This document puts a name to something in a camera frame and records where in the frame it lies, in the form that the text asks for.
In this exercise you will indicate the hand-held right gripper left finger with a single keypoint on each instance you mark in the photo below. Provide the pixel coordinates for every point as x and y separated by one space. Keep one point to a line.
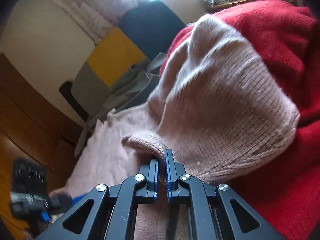
156 177

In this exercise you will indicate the brown wooden cabinet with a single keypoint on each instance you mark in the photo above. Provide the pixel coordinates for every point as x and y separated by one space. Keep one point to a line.
25 117

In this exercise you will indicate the grey garment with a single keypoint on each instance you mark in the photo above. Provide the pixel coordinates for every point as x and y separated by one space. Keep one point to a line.
130 90

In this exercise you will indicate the pink patterned curtain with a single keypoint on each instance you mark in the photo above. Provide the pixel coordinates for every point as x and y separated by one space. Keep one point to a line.
95 12

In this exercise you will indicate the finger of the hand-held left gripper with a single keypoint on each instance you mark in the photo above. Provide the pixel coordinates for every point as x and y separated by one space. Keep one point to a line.
78 198
45 216

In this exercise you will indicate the grey yellow blue sofa backrest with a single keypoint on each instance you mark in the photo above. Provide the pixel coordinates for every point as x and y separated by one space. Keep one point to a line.
112 55

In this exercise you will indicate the pale pink knit sweater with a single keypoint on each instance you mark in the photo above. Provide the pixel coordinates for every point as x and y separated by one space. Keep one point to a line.
212 92

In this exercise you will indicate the black sofa frame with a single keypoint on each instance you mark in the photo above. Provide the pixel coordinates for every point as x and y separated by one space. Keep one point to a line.
72 97

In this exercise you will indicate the red sweater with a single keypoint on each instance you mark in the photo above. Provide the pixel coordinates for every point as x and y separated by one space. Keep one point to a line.
275 42

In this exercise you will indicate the wooden desk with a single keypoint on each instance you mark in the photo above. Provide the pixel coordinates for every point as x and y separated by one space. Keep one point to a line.
250 1

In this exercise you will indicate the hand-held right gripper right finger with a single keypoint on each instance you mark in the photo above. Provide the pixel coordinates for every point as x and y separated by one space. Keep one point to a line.
168 180

